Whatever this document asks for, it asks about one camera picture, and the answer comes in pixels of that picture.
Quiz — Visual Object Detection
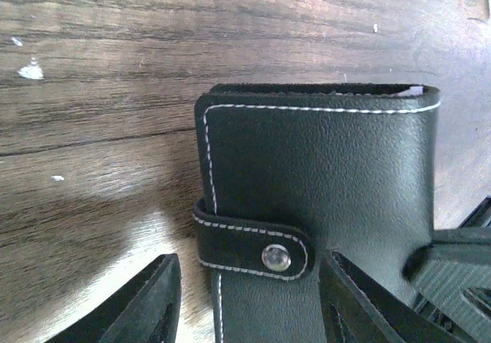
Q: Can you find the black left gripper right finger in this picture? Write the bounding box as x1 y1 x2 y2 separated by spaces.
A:
320 251 461 342

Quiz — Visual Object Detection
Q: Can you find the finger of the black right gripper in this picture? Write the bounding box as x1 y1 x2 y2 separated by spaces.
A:
404 227 490 334

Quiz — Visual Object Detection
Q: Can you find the black leather card holder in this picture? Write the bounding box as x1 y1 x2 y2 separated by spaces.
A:
193 83 440 342

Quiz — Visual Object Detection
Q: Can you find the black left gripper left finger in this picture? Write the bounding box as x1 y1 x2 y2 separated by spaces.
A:
49 254 181 343

